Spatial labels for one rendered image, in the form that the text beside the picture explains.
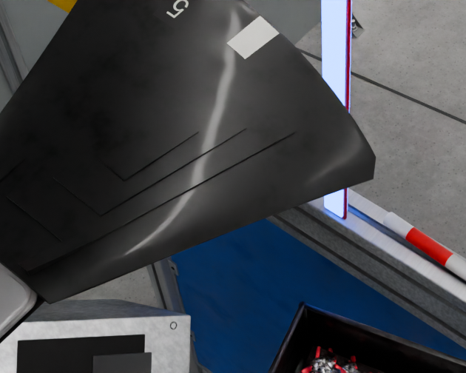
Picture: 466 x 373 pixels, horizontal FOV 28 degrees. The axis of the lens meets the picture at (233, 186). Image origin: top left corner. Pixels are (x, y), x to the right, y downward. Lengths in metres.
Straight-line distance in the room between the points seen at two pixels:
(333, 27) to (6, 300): 0.34
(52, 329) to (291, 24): 1.58
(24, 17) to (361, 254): 0.78
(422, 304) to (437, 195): 1.09
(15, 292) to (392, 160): 1.59
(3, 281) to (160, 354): 0.19
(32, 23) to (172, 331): 0.92
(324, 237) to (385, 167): 1.10
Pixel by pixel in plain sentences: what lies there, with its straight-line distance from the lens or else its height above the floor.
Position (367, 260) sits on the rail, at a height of 0.83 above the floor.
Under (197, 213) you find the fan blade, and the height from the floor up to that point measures 1.18.
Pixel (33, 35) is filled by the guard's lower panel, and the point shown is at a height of 0.59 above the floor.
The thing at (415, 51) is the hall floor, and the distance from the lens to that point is 2.26.
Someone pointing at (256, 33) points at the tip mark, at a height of 1.19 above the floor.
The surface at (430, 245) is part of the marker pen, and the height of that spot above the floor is 0.87.
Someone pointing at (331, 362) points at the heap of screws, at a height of 0.84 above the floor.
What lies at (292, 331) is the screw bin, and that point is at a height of 0.88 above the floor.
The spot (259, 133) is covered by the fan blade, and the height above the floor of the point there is 1.17.
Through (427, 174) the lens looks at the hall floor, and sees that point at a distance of 2.02.
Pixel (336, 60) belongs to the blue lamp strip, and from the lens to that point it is 0.73.
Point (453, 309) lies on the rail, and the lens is 0.88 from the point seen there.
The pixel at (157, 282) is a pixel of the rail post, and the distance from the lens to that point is 1.43.
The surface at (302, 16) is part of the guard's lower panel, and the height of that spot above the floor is 0.12.
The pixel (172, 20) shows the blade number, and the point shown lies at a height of 1.20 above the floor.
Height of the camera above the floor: 1.60
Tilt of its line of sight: 53 degrees down
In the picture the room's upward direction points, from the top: 8 degrees counter-clockwise
